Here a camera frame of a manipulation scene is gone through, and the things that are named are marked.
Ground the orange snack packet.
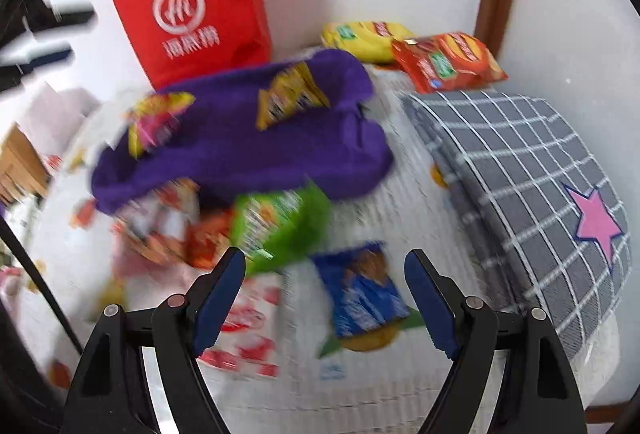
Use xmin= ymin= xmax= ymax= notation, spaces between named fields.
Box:
xmin=187 ymin=209 xmax=236 ymax=271

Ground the red and white snack packet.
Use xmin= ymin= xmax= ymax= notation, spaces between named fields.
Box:
xmin=112 ymin=179 xmax=203 ymax=265

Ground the black tripod leg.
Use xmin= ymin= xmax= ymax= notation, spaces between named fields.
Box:
xmin=0 ymin=216 xmax=83 ymax=357

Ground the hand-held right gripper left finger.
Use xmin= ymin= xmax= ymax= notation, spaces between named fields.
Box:
xmin=60 ymin=246 xmax=247 ymax=434

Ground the grey checked cushion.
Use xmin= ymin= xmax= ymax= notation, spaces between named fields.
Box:
xmin=400 ymin=88 xmax=631 ymax=360

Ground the red chip bag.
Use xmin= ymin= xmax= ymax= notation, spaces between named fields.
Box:
xmin=391 ymin=32 xmax=508 ymax=94

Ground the green snack packet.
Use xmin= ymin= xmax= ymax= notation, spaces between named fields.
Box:
xmin=232 ymin=184 xmax=335 ymax=275

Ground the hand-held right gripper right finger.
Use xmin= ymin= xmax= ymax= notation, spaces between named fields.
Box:
xmin=404 ymin=249 xmax=588 ymax=434

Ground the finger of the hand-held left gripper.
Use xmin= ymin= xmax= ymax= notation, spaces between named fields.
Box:
xmin=22 ymin=0 xmax=97 ymax=34
xmin=0 ymin=41 xmax=75 ymax=92

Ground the pink and yellow snack packet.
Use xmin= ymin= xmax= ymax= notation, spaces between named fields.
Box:
xmin=125 ymin=91 xmax=196 ymax=159

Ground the yellow chip bag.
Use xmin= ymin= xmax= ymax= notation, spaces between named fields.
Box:
xmin=321 ymin=20 xmax=416 ymax=64

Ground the wooden furniture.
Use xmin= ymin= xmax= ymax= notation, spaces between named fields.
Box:
xmin=0 ymin=124 xmax=51 ymax=207

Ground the purple cloth basket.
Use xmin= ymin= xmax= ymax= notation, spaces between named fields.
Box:
xmin=91 ymin=48 xmax=396 ymax=215

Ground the blue snack packet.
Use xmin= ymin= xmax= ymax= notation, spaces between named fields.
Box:
xmin=312 ymin=241 xmax=416 ymax=340

